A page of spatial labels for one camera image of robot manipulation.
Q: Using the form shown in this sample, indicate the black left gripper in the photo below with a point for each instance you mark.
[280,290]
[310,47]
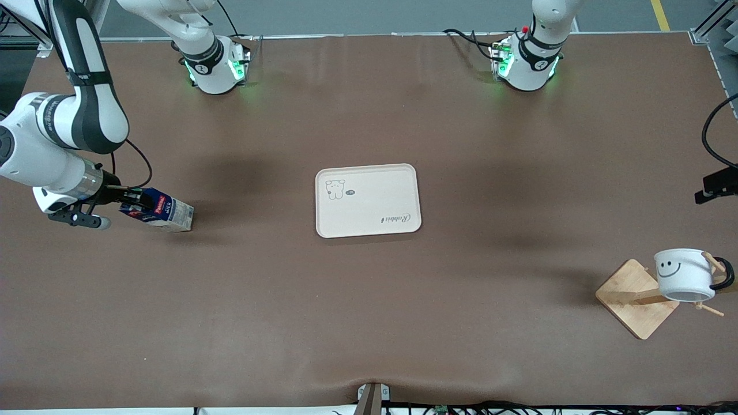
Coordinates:
[716,183]

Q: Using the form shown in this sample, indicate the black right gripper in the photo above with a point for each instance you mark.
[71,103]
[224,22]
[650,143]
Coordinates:
[111,194]

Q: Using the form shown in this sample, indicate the blue milk carton green cap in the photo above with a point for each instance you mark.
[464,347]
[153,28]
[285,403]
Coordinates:
[173,216]

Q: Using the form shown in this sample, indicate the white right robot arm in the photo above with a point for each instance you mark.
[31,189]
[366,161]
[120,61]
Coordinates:
[86,115]

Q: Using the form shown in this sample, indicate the wooden cup rack stand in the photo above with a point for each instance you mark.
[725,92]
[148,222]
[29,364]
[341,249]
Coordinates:
[631,305]

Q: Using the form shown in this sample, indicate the cream plastic tray rabbit print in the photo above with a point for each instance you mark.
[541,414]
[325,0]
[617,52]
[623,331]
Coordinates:
[369,202]

